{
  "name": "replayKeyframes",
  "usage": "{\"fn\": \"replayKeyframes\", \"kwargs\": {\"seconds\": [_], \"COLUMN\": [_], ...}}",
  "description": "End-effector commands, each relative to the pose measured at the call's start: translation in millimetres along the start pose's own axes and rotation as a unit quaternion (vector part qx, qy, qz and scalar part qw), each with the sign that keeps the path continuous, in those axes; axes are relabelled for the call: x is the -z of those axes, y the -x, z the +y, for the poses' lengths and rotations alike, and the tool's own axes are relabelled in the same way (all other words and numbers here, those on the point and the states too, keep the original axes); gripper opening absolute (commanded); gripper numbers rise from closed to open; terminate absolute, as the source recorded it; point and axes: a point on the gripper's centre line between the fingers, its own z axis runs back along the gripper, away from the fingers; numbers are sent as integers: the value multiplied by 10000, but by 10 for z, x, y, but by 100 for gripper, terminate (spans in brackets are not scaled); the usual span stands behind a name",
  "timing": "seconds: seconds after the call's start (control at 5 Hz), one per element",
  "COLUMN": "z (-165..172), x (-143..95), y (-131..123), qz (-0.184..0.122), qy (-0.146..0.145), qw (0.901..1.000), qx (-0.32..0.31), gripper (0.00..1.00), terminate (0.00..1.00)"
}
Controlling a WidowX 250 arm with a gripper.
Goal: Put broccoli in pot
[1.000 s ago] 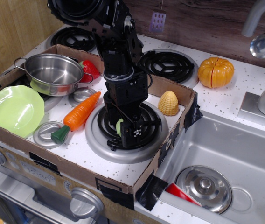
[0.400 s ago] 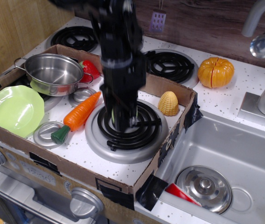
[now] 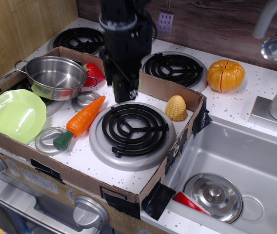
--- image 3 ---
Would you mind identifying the red toy strawberry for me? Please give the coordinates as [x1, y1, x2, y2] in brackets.
[82, 63, 105, 87]

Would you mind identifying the grey sink basin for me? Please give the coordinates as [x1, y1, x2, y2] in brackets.
[164, 117, 277, 234]

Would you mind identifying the back left black burner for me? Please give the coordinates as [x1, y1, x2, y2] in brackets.
[48, 27, 104, 56]

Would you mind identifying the steel pot with handles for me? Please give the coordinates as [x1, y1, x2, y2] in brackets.
[14, 56, 97, 101]

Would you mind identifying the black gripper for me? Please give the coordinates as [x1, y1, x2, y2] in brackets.
[101, 19, 152, 103]

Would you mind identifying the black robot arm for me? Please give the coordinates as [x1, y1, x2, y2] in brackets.
[99, 0, 158, 103]

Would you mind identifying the orange toy carrot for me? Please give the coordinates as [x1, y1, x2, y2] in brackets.
[53, 96, 106, 151]

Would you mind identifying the grey toy faucet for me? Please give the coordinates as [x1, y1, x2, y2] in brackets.
[249, 0, 277, 126]

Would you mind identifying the grey stove top knob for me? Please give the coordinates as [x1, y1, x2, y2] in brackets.
[35, 127, 66, 156]
[71, 91, 101, 112]

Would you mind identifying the back right black burner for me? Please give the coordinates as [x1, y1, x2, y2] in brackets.
[141, 51, 208, 92]

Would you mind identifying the orange toy pumpkin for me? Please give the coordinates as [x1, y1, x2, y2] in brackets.
[206, 59, 245, 92]

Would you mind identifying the front right black burner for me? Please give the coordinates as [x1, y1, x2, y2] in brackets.
[89, 102, 176, 172]

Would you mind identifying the yellow toy corn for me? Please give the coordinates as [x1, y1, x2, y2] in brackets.
[165, 95, 187, 121]

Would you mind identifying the purple toy spatula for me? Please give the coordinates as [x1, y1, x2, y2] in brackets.
[157, 0, 174, 35]

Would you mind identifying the red toy pepper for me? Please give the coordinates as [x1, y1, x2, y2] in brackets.
[173, 191, 211, 216]

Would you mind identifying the light green plastic plate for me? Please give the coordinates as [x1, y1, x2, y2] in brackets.
[0, 89, 46, 144]

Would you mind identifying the grey oven door handle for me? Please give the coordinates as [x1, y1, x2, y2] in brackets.
[0, 180, 90, 234]

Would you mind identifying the steel pot lid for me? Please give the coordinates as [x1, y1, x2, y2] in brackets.
[183, 173, 243, 224]

